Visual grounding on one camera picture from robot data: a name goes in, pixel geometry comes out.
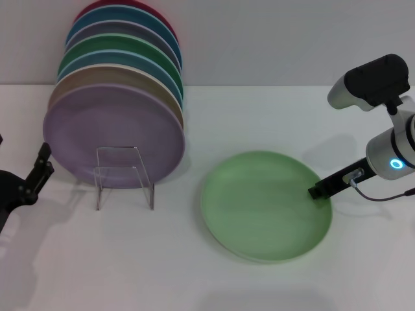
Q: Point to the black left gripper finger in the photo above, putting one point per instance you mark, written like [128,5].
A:
[42,155]
[37,183]

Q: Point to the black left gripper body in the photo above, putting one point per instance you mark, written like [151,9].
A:
[9,191]

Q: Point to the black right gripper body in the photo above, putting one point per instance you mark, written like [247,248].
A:
[350,176]

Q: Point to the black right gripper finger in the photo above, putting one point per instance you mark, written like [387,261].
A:
[317,191]

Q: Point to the light green plate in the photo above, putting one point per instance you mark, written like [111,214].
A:
[259,210]

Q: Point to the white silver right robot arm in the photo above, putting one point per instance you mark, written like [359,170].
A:
[389,149]

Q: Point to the lavender purple plate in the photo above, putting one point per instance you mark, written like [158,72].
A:
[113,129]

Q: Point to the clear acrylic plate rack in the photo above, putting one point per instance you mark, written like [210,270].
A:
[129,162]

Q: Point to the beige plate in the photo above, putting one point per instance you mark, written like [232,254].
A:
[113,76]

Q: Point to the light blue plate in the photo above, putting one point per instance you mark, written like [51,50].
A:
[123,60]

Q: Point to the dark green plate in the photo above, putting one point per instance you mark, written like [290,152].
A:
[123,43]

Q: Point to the grey plate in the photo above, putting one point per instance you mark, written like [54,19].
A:
[123,28]

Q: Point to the teal blue plate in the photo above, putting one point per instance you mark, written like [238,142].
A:
[129,14]

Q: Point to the maroon red plate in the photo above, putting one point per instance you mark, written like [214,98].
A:
[170,27]

